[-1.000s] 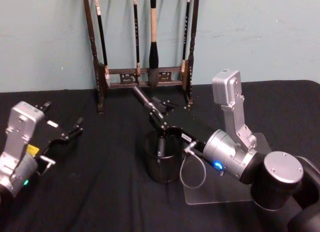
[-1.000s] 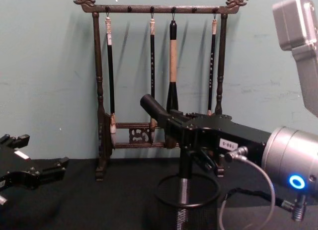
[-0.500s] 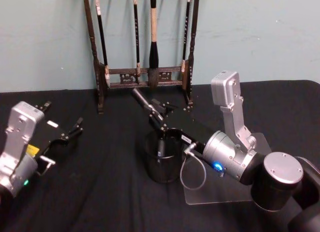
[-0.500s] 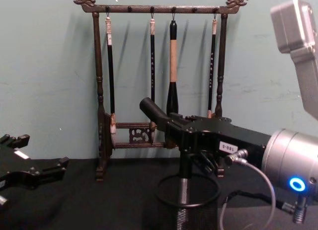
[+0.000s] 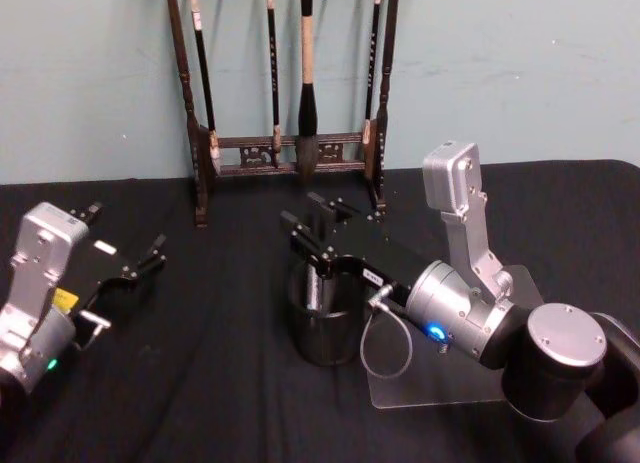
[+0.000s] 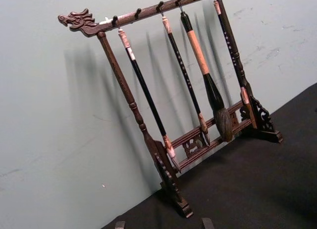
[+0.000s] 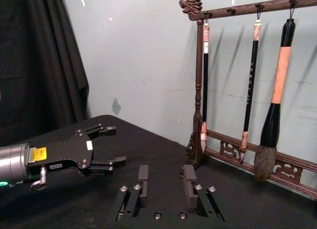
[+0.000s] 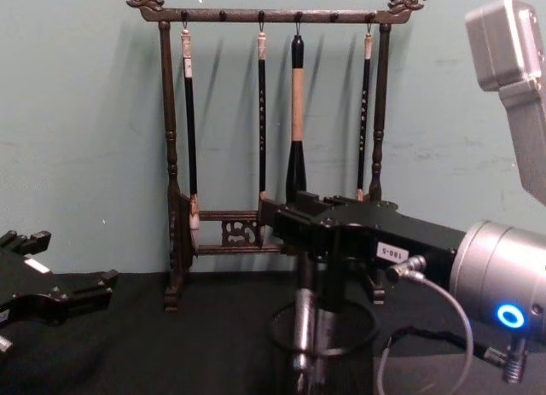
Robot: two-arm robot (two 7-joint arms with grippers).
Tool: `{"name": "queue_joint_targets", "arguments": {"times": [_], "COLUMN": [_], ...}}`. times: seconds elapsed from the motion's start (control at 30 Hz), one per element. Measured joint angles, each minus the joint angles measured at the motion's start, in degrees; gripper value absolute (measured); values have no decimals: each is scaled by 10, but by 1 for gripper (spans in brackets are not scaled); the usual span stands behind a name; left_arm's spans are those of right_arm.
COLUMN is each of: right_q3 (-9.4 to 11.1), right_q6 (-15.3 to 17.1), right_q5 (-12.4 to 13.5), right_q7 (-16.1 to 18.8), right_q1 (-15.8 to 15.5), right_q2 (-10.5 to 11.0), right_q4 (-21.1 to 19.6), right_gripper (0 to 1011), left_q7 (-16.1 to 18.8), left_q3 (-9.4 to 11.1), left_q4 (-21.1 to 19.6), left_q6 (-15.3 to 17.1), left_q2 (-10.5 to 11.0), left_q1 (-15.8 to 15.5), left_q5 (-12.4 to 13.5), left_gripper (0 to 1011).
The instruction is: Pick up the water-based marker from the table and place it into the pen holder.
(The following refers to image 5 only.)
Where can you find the black cylindrical cup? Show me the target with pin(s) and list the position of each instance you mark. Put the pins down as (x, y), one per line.
(325, 338)

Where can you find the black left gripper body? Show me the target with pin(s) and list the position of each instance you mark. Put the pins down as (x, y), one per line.
(100, 268)

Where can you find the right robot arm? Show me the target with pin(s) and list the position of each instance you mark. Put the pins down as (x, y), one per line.
(560, 343)

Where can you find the clear acrylic plate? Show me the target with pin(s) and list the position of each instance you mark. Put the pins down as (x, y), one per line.
(450, 383)

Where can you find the slim black calligraphy brush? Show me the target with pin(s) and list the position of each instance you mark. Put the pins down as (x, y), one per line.
(204, 68)
(273, 68)
(372, 58)

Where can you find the black table cloth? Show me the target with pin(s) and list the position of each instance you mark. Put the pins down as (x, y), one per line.
(210, 393)

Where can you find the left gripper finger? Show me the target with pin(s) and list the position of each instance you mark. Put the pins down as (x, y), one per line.
(147, 260)
(90, 213)

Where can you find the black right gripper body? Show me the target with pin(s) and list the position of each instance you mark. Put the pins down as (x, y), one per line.
(375, 253)

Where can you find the dark wooden brush rack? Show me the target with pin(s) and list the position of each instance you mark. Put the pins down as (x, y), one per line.
(192, 133)

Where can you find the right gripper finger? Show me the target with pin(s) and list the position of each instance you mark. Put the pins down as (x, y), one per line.
(335, 207)
(305, 240)

